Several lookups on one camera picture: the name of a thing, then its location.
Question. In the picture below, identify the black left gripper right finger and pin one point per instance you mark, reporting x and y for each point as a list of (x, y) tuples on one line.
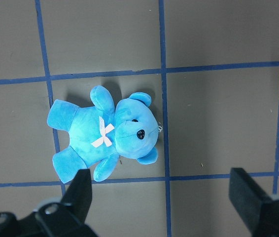
[(258, 210)]

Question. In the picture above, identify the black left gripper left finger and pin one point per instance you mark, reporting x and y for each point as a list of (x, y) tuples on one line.
[(65, 218)]

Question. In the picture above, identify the blue teddy bear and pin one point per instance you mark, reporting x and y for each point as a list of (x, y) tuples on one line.
[(101, 134)]

